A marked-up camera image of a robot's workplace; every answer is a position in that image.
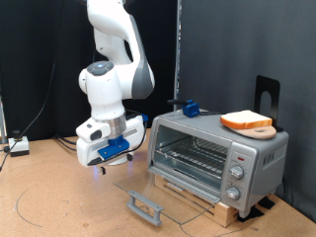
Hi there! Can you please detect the short metal frame post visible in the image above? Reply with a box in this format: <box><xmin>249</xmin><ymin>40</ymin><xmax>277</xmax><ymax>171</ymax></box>
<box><xmin>0</xmin><ymin>95</ymin><xmax>7</xmax><ymax>145</ymax></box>

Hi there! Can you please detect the long black hanging cable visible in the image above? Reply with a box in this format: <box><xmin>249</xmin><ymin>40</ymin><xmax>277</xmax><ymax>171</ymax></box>
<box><xmin>0</xmin><ymin>0</ymin><xmax>67</xmax><ymax>172</ymax></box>

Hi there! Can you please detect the tall metal pole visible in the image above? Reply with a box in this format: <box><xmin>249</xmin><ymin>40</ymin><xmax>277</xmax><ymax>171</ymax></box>
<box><xmin>173</xmin><ymin>0</ymin><xmax>184</xmax><ymax>112</ymax></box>

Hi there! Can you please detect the slatted wooden block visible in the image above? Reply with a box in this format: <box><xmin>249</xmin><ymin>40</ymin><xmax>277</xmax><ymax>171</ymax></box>
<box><xmin>153</xmin><ymin>174</ymin><xmax>240</xmax><ymax>229</ymax></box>

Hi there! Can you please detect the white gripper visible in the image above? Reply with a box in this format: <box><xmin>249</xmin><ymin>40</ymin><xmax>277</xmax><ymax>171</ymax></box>
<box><xmin>75</xmin><ymin>113</ymin><xmax>148</xmax><ymax>176</ymax></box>

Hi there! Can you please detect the white bread slice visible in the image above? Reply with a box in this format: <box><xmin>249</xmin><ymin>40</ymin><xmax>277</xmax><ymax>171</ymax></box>
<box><xmin>219</xmin><ymin>110</ymin><xmax>274</xmax><ymax>130</ymax></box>

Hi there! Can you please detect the wire oven rack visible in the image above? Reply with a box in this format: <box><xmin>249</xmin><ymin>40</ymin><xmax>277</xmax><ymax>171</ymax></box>
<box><xmin>154</xmin><ymin>136</ymin><xmax>229</xmax><ymax>179</ymax></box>

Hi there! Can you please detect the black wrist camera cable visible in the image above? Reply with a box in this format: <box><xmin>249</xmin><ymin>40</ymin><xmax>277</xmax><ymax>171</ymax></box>
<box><xmin>124</xmin><ymin>109</ymin><xmax>149</xmax><ymax>157</ymax></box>

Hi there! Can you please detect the black base cable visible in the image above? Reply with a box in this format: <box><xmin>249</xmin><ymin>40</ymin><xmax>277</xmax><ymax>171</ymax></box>
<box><xmin>57</xmin><ymin>137</ymin><xmax>79</xmax><ymax>153</ymax></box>

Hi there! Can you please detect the black foam pad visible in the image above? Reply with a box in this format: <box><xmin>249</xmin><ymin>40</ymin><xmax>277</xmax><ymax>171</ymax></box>
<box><xmin>236</xmin><ymin>205</ymin><xmax>266</xmax><ymax>223</ymax></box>
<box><xmin>258</xmin><ymin>196</ymin><xmax>277</xmax><ymax>210</ymax></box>

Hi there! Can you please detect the black backdrop curtain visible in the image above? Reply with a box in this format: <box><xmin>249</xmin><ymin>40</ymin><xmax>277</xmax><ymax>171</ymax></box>
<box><xmin>0</xmin><ymin>0</ymin><xmax>181</xmax><ymax>143</ymax></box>

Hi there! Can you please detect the round wooden cutting board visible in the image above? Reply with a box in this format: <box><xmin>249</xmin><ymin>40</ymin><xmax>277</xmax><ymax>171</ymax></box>
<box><xmin>226</xmin><ymin>124</ymin><xmax>277</xmax><ymax>140</ymax></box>

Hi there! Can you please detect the silver toaster oven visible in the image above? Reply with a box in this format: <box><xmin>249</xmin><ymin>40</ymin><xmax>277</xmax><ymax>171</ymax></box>
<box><xmin>146</xmin><ymin>110</ymin><xmax>290</xmax><ymax>219</ymax></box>

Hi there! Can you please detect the silver oven knob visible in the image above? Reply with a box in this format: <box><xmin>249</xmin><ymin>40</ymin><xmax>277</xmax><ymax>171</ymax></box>
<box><xmin>224</xmin><ymin>186</ymin><xmax>242</xmax><ymax>201</ymax></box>
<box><xmin>229</xmin><ymin>164</ymin><xmax>246</xmax><ymax>181</ymax></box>

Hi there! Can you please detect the black metal bookend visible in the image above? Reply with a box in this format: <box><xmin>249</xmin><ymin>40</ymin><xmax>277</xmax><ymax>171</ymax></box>
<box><xmin>254</xmin><ymin>74</ymin><xmax>284</xmax><ymax>132</ymax></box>

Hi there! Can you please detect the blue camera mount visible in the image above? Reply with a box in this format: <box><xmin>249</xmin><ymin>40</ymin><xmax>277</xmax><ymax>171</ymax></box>
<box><xmin>97</xmin><ymin>135</ymin><xmax>130</xmax><ymax>161</ymax></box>

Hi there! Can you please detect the white emergency stop box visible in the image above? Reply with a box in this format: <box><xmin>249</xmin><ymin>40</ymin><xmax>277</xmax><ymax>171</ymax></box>
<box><xmin>8</xmin><ymin>129</ymin><xmax>31</xmax><ymax>157</ymax></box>

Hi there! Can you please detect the black cable with silver connector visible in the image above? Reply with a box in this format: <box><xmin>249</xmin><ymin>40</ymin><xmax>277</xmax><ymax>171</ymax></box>
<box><xmin>53</xmin><ymin>134</ymin><xmax>80</xmax><ymax>146</ymax></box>

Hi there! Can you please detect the blue spatula grip block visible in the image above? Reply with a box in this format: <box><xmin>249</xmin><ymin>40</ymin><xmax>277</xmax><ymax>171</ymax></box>
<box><xmin>182</xmin><ymin>99</ymin><xmax>202</xmax><ymax>119</ymax></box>

